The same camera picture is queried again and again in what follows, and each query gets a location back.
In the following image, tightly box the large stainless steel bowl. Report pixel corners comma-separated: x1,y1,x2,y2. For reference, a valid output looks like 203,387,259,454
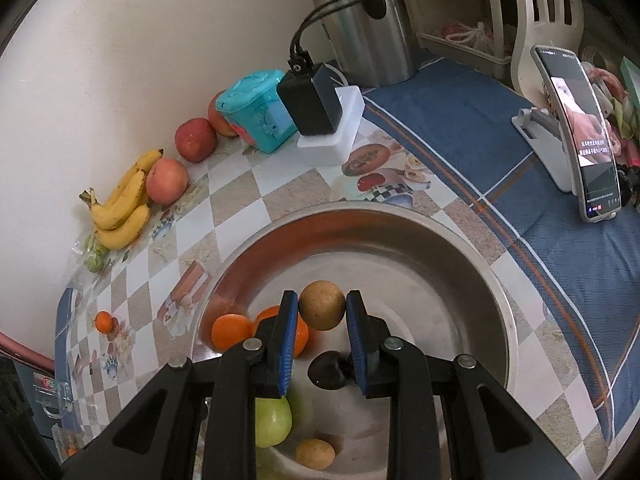
191,200,521,480

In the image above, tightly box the small black object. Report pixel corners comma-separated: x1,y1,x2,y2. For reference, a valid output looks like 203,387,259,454
617,165,640,208

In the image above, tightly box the smartphone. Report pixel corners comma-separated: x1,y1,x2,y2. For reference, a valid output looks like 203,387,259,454
530,44,623,222

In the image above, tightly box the white plastic bag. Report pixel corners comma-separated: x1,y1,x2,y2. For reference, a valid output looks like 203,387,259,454
440,20,506,58

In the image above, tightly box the bag of green fruits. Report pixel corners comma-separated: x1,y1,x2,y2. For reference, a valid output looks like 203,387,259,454
75,232,112,275

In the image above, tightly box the white phone stand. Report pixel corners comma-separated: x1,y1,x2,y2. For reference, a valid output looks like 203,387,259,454
511,107,618,223

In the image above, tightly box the blue checked cloth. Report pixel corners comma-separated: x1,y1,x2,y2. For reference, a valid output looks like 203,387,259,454
362,55,640,443

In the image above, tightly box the green plastic basket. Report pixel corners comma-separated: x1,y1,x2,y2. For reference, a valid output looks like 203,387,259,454
620,57,640,106

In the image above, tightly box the white plastic rack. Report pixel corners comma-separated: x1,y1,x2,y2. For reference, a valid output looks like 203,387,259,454
410,0,586,106

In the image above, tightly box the dark round fruit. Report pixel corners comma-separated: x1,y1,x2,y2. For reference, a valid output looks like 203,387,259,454
307,351,357,391

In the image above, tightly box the orange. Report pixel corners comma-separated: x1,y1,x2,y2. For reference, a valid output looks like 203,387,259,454
210,313,254,354
255,305,310,359

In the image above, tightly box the clear plastic holder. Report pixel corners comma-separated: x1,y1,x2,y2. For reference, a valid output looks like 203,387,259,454
32,372,73,418

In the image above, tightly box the brown round fruit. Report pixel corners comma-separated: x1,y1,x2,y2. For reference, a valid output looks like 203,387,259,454
298,280,347,332

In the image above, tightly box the stainless steel kettle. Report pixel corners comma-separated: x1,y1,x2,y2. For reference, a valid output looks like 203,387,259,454
306,0,421,88

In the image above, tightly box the teal patterned box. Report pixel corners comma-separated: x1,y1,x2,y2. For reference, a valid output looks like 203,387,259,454
215,69,296,153

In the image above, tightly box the pink green fabric bundle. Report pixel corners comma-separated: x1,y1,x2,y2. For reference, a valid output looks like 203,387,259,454
582,47,640,156

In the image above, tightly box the small yellow-brown fruit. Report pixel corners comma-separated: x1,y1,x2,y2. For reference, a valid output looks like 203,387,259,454
295,438,336,471

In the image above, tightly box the green apple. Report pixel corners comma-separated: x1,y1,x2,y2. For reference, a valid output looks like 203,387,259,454
255,394,293,448

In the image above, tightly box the black cable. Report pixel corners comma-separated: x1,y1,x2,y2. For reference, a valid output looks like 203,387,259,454
297,0,406,58
289,0,401,58

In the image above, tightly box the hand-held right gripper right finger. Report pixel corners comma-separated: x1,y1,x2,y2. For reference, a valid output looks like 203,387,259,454
345,289,581,480

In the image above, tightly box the banana bunch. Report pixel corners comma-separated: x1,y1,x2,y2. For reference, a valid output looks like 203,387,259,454
80,148,164,250

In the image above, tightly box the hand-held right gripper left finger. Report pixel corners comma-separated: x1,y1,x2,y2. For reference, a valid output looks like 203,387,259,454
62,290,300,480

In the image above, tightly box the red apple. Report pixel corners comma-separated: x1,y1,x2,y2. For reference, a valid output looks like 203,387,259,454
208,91,240,138
146,157,189,206
175,118,218,163

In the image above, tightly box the black power adapter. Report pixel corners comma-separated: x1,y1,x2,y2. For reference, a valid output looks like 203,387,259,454
276,57,343,136

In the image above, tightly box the checkered vinyl tablecloth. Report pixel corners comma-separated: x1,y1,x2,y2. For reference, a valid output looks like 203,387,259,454
54,125,631,466

